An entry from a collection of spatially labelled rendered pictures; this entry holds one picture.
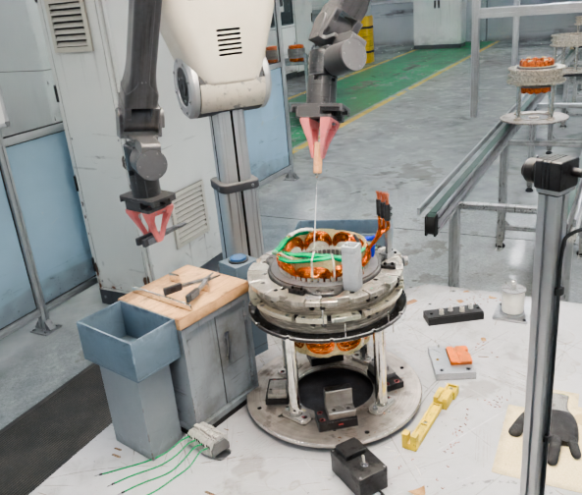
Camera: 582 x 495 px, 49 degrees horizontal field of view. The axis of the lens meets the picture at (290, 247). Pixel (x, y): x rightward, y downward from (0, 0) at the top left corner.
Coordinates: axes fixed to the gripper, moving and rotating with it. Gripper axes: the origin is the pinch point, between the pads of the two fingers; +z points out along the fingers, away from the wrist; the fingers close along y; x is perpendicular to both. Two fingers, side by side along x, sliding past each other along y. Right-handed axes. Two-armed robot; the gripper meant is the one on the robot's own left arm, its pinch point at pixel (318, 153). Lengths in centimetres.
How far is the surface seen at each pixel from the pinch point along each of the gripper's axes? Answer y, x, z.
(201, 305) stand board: -20.6, -5.5, 31.0
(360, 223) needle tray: -1.8, 43.7, 12.3
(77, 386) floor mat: -153, 125, 94
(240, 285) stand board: -16.8, 4.3, 27.2
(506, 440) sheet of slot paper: 38, 13, 53
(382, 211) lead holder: 11.6, 7.6, 10.3
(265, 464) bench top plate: -6, -3, 61
